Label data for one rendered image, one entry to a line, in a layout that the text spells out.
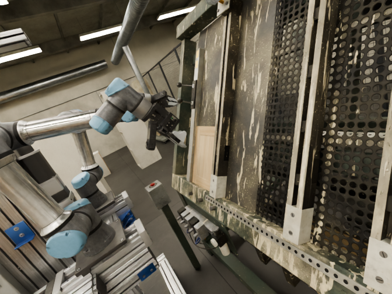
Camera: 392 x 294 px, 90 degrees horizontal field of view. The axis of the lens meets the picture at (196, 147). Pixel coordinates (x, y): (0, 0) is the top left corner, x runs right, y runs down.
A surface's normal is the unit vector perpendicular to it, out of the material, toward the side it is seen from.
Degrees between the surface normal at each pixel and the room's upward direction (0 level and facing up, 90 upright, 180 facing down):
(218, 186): 90
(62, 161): 90
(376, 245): 59
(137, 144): 90
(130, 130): 90
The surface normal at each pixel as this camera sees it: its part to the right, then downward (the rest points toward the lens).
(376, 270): -0.87, -0.04
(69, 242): 0.33, 0.33
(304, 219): 0.49, 0.10
